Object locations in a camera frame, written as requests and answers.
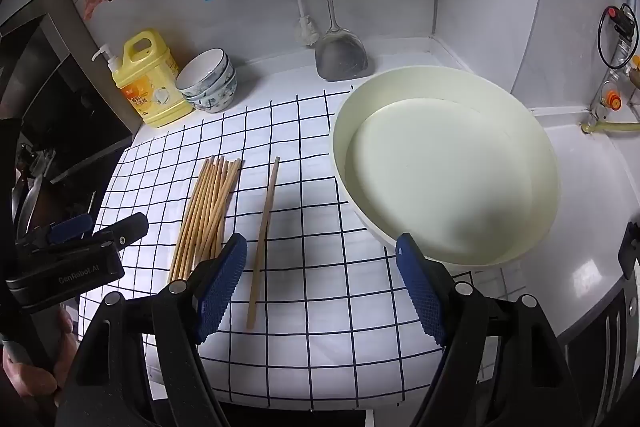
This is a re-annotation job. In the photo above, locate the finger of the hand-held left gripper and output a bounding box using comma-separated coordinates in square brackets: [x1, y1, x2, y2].
[15, 214, 95, 247]
[99, 213, 150, 251]

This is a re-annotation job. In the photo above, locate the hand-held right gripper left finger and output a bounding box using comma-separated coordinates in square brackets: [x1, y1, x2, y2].
[55, 233, 249, 427]

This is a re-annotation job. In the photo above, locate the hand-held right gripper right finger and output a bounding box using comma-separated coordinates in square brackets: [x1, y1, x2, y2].
[395, 233, 583, 427]

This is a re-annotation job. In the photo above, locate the tan wooden chopstick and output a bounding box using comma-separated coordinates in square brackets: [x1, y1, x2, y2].
[246, 156, 281, 332]

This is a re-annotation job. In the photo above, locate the pile of wooden chopsticks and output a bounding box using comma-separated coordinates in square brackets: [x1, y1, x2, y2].
[167, 155, 243, 285]

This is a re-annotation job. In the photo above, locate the cream plastic basin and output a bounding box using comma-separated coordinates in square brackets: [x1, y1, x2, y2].
[330, 66, 562, 268]

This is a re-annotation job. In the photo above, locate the person's left hand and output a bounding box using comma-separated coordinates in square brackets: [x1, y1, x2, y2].
[0, 309, 81, 403]

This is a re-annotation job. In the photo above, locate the white black checkered cloth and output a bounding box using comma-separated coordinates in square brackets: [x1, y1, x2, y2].
[77, 89, 506, 413]

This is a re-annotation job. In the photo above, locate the yellow detergent pump bottle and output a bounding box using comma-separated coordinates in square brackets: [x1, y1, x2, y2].
[91, 29, 195, 129]

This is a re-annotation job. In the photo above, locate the floral ceramic bowl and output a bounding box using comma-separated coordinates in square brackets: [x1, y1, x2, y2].
[175, 48, 235, 94]
[181, 67, 237, 104]
[187, 79, 239, 114]

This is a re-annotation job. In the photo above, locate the orange valve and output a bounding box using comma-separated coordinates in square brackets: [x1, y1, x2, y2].
[602, 82, 623, 110]

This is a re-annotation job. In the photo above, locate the yellow gas hose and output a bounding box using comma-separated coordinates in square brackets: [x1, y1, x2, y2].
[580, 117, 640, 135]

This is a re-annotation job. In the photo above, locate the black cable loop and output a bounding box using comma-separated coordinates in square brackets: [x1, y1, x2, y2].
[597, 4, 638, 70]

